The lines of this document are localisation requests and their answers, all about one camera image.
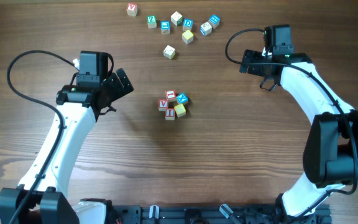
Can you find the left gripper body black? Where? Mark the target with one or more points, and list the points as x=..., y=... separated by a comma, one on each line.
x=114, y=88

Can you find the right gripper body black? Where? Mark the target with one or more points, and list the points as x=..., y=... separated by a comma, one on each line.
x=255, y=56

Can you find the red A letter block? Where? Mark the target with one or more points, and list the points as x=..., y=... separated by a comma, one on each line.
x=163, y=104

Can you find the red I block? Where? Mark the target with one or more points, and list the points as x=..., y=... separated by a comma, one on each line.
x=171, y=95
x=170, y=114

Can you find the yellow block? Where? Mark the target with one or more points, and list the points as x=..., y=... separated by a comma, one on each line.
x=180, y=110
x=187, y=36
x=169, y=52

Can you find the blue X letter block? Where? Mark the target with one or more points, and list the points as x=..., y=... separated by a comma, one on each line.
x=182, y=99

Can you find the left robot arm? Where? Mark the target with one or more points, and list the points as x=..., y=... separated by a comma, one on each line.
x=41, y=195

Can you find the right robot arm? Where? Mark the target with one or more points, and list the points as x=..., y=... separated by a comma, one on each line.
x=330, y=158

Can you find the green Z letter block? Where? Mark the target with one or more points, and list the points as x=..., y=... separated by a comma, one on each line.
x=151, y=22

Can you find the red Y letter block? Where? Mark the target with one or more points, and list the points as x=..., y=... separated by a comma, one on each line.
x=132, y=9

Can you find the white green picture block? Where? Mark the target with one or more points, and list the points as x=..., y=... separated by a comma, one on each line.
x=176, y=18

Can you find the blue D letter block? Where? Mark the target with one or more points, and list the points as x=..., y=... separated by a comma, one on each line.
x=187, y=24

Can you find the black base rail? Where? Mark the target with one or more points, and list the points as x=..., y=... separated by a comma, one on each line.
x=249, y=214

